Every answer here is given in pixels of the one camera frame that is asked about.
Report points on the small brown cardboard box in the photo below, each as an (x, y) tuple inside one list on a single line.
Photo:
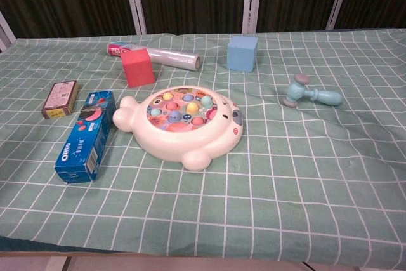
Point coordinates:
[(60, 99)]

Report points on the blue foam cube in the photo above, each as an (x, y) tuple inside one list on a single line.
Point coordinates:
[(241, 55)]

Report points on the small teal toy rod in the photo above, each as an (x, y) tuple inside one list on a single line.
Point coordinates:
[(296, 91)]

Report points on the green checked tablecloth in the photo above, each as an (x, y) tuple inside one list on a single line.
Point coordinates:
[(285, 188)]

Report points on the red foam cube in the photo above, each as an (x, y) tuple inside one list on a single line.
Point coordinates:
[(138, 71)]

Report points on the white fishing game toy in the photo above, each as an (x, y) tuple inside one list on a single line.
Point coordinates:
[(177, 147)]

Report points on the blue Oreo cookie box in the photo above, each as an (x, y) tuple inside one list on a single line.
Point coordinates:
[(82, 144)]

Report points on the clear cling film roll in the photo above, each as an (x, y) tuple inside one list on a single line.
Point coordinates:
[(174, 56)]

